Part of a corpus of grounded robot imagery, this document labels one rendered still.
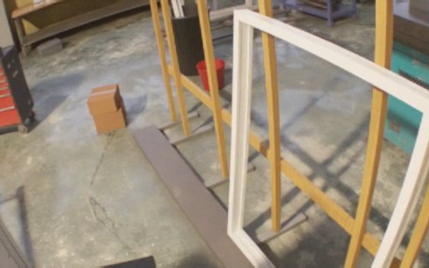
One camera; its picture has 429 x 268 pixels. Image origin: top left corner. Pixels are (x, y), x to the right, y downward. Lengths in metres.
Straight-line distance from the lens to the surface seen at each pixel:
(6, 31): 7.95
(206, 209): 2.80
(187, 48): 4.59
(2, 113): 4.53
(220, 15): 6.40
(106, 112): 3.92
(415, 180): 1.23
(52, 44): 7.15
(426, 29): 2.77
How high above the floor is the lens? 1.99
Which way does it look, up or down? 32 degrees down
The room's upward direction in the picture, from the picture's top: 9 degrees counter-clockwise
